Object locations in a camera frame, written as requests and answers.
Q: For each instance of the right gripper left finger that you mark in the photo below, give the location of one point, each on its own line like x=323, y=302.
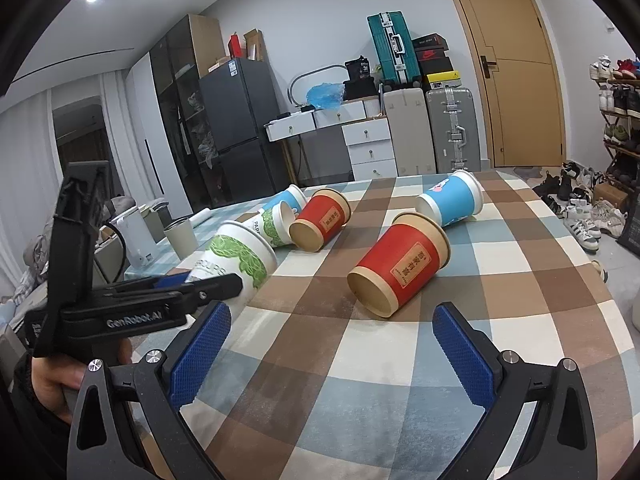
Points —
x=104, y=443

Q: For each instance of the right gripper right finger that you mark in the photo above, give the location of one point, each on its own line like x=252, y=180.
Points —
x=559, y=442

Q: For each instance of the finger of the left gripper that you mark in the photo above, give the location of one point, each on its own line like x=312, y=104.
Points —
x=201, y=293
x=165, y=283

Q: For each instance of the white green paper cup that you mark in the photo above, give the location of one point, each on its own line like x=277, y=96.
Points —
x=273, y=224
x=236, y=249

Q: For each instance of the blue cup far left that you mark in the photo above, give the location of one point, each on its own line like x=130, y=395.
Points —
x=292, y=195

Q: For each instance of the blue cup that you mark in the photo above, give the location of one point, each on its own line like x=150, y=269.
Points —
x=292, y=195
x=453, y=199

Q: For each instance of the small red paper cup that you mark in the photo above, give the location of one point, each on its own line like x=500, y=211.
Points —
x=326, y=213

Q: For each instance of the large red paper cup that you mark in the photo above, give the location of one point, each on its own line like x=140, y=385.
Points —
x=410, y=252

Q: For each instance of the blue cup far right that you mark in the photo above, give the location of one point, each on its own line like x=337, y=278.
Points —
x=453, y=199

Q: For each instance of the person's left hand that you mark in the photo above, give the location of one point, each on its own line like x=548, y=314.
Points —
x=50, y=377

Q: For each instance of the white appliance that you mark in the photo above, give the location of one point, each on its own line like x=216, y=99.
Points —
x=141, y=248

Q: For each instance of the beige tumbler mug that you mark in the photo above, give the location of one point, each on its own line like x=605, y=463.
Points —
x=180, y=235

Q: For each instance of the light blue checkered tablecloth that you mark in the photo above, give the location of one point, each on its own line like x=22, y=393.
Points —
x=167, y=258

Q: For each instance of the black refrigerator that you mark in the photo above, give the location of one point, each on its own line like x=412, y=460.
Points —
x=239, y=100

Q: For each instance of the dark glass cabinet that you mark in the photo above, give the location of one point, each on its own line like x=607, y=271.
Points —
x=179, y=60

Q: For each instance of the white drawer desk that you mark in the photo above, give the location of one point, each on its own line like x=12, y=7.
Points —
x=352, y=142

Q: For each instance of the blue plastic bag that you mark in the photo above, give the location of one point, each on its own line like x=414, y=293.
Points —
x=326, y=96

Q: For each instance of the black bag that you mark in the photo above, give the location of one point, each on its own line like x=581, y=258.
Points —
x=360, y=83

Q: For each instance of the beige suitcase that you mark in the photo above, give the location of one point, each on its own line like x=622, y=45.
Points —
x=410, y=129

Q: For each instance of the silver suitcase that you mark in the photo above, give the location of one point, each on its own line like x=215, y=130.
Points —
x=454, y=129

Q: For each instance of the teal suitcase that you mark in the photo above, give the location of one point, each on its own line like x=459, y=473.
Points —
x=393, y=45

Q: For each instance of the stacked shoe boxes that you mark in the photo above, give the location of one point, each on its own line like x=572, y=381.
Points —
x=431, y=54

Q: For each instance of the shoe rack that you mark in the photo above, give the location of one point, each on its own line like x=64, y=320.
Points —
x=618, y=95

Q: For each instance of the wooden door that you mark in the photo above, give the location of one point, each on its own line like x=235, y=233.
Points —
x=518, y=81

